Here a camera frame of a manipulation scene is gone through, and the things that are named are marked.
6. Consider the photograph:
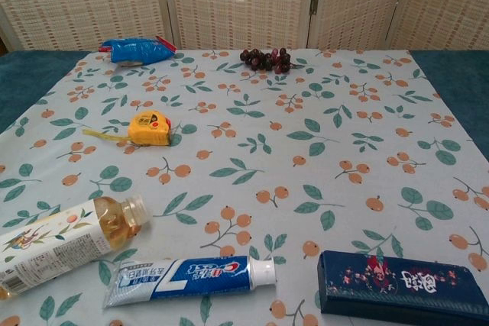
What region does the floral patterned tablecloth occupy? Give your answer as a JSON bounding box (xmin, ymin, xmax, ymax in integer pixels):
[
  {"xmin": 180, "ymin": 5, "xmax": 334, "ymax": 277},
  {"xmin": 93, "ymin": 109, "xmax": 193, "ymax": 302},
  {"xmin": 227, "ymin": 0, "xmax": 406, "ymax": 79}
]
[{"xmin": 0, "ymin": 49, "xmax": 489, "ymax": 326}]

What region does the yellow tape measure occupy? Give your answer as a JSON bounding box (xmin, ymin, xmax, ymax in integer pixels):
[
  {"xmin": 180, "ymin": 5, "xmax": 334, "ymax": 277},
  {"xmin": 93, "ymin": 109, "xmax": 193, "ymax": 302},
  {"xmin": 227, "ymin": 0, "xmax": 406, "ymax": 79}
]
[{"xmin": 83, "ymin": 110, "xmax": 173, "ymax": 147}]

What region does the navy blue floral box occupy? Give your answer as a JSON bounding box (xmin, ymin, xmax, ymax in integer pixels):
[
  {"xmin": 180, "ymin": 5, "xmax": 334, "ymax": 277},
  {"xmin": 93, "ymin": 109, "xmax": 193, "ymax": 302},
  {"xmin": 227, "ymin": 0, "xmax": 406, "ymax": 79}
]
[{"xmin": 316, "ymin": 250, "xmax": 489, "ymax": 326}]

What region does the woven folding screen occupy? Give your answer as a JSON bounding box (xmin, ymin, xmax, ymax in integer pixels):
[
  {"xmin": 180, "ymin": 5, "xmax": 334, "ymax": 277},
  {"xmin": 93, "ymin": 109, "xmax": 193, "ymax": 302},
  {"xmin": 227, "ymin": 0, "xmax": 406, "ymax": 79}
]
[{"xmin": 0, "ymin": 0, "xmax": 489, "ymax": 52}]

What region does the dark purple grape bunch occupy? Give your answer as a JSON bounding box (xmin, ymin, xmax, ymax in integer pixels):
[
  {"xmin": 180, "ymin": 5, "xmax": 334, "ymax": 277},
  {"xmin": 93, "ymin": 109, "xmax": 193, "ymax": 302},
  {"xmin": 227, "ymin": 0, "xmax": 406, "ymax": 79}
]
[{"xmin": 239, "ymin": 47, "xmax": 302, "ymax": 74}]

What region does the blue snack bag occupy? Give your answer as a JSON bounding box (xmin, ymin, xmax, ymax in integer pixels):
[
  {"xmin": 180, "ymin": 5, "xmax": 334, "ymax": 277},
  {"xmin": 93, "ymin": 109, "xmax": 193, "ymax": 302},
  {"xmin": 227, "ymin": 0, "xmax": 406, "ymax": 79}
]
[{"xmin": 99, "ymin": 35, "xmax": 178, "ymax": 66}]

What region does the blue white toothpaste tube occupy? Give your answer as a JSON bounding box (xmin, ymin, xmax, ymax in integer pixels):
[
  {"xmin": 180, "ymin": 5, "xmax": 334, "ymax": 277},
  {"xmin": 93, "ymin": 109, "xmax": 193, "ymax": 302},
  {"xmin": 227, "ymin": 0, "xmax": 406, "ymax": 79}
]
[{"xmin": 102, "ymin": 255, "xmax": 277, "ymax": 308}]

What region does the tea bottle with white label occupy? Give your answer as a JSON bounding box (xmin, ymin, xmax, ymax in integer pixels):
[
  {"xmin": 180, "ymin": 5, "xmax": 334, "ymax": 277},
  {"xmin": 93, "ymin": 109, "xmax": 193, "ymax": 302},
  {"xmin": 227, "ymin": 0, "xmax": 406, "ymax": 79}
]
[{"xmin": 0, "ymin": 194, "xmax": 152, "ymax": 302}]

